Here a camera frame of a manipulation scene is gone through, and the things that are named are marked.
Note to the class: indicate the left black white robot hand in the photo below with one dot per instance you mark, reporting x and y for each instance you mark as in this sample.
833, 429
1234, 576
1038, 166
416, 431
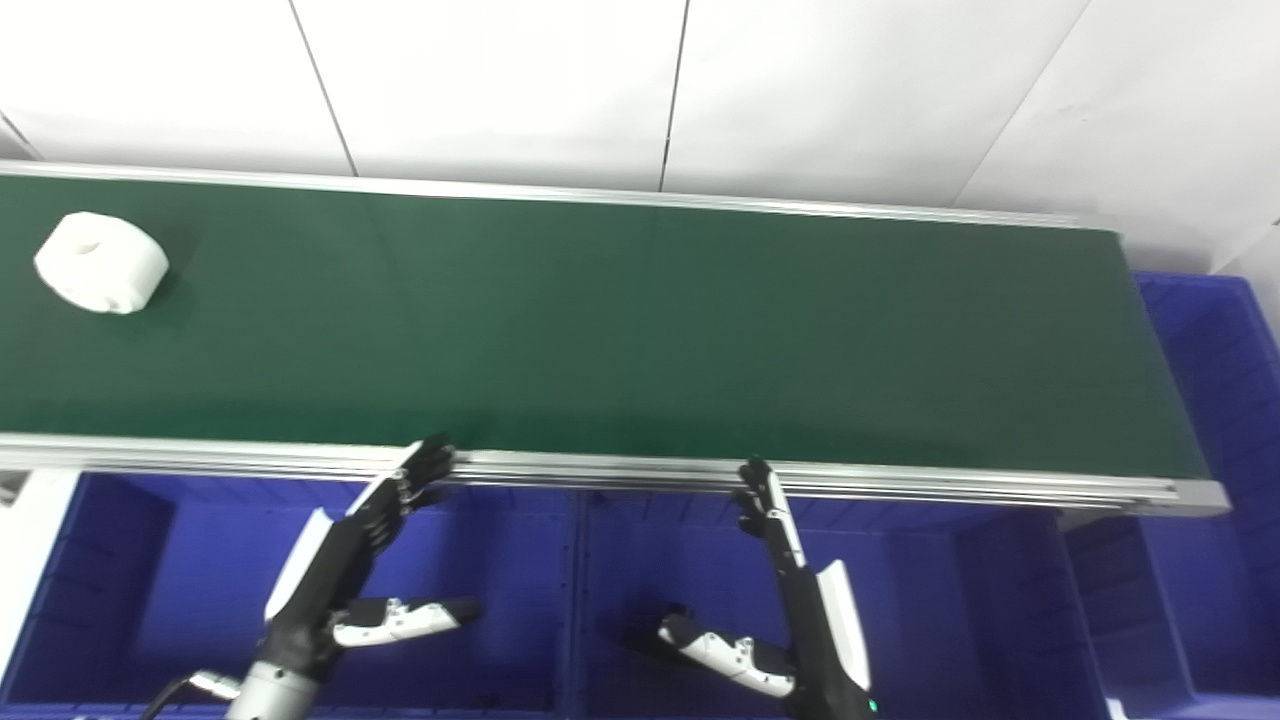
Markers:
330, 570

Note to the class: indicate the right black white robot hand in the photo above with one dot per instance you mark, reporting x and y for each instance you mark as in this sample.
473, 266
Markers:
815, 640

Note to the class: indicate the blue plastic bin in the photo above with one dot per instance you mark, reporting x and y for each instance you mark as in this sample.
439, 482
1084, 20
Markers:
1220, 500
200, 590
920, 610

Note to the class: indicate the green conveyor belt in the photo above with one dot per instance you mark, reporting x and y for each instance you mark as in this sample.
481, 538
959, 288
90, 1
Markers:
600, 320

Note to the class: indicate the grey conveyor end cap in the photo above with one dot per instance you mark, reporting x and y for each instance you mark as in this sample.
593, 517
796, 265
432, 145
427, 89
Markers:
1203, 497

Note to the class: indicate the aluminium conveyor side rail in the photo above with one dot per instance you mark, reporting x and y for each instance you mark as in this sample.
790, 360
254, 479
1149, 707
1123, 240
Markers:
600, 468
500, 192

